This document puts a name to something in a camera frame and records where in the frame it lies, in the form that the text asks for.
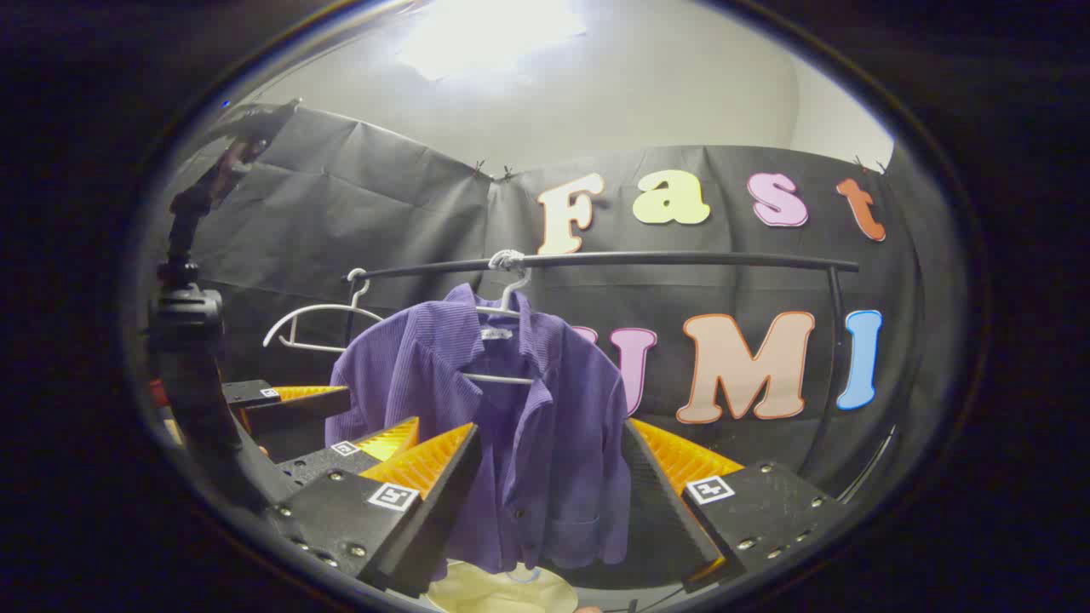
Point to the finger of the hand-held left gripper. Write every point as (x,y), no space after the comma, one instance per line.
(319,464)
(247,393)

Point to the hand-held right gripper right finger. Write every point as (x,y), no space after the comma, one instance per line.
(660,502)

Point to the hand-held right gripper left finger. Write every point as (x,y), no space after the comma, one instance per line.
(443,511)

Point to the purple ribbed shirt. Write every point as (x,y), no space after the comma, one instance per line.
(553,426)

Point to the white clothes hanger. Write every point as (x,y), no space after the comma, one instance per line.
(502,380)
(332,307)

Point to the black clothes rack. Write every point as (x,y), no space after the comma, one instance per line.
(681,257)

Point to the black backdrop cloth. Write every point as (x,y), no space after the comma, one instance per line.
(383,213)

